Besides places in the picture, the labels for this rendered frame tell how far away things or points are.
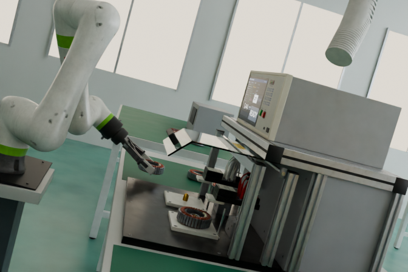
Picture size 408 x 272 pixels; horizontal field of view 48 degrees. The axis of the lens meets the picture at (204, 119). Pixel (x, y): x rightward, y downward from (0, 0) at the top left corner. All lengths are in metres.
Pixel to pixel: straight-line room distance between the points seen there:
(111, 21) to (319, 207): 0.86
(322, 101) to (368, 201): 0.32
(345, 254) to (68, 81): 1.00
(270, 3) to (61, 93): 5.15
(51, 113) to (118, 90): 4.67
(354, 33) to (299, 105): 1.44
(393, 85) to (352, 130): 5.69
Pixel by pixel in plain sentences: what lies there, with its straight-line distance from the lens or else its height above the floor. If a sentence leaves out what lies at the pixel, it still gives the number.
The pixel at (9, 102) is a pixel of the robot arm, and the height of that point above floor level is 0.99.
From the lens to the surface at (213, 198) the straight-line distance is 1.47.
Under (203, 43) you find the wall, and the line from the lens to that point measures 6.19.
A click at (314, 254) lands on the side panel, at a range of 1.42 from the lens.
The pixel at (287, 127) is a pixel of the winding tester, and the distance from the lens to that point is 1.39.
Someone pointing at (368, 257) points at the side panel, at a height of 0.86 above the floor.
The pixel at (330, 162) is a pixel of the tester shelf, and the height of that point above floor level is 1.11.
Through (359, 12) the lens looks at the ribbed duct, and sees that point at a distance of 2.86.
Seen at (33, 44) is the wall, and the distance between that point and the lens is 6.27.
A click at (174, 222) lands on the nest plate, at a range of 1.47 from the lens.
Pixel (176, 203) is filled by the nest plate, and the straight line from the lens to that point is 1.67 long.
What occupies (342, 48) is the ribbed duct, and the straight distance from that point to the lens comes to 2.69.
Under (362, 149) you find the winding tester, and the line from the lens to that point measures 1.49.
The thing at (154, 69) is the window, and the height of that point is 1.18.
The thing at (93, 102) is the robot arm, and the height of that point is 1.03.
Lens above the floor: 1.24
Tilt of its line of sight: 5 degrees down
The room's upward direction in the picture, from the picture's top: 16 degrees clockwise
